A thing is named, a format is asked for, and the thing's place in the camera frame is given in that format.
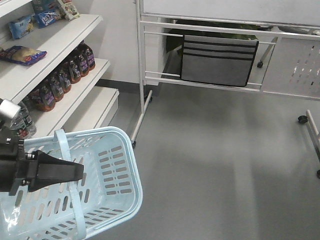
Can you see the white metal shelf unit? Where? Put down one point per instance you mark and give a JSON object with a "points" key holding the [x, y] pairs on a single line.
{"points": [[85, 106]]}

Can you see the light blue plastic basket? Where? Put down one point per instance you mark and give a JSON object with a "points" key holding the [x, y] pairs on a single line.
{"points": [[108, 194]]}

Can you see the grey fabric storage box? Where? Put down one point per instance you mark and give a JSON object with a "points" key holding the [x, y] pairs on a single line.
{"points": [[217, 61]]}

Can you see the blue snack bag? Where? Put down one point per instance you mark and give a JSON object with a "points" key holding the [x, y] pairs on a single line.
{"points": [[22, 55]]}

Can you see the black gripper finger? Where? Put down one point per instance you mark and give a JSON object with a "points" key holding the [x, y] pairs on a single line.
{"points": [[45, 170]]}

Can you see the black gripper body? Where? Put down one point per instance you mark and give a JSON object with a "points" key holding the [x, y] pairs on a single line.
{"points": [[17, 167]]}

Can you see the white whiteboard stand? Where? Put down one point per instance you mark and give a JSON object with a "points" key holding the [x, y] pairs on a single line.
{"points": [[263, 46]]}

